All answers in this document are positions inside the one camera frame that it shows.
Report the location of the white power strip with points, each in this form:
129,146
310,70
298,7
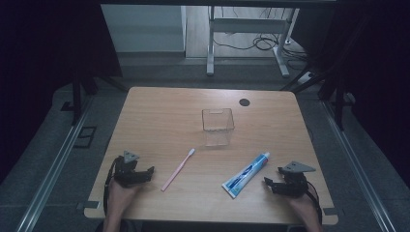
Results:
306,78

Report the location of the grey metal floor rail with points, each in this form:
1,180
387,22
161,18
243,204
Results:
357,174
51,174

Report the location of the black metal stand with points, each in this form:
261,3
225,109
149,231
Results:
76,96
338,103

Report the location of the white metal desk frame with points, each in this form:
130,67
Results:
248,25

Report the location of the clear plastic container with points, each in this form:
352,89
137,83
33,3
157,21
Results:
218,126

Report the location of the person's right hand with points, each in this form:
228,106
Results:
301,206

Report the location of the black round table grommet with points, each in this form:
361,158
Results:
244,102

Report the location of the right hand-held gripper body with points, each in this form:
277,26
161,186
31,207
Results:
295,180

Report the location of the blue and white toothpaste tube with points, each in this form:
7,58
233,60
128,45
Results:
245,175

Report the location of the pink toothbrush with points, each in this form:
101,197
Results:
178,170

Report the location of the grey tape patch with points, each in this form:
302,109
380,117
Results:
88,205
330,211

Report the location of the person's left hand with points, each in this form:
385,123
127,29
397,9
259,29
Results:
118,196

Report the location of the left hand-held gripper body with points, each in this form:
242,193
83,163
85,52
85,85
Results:
124,169

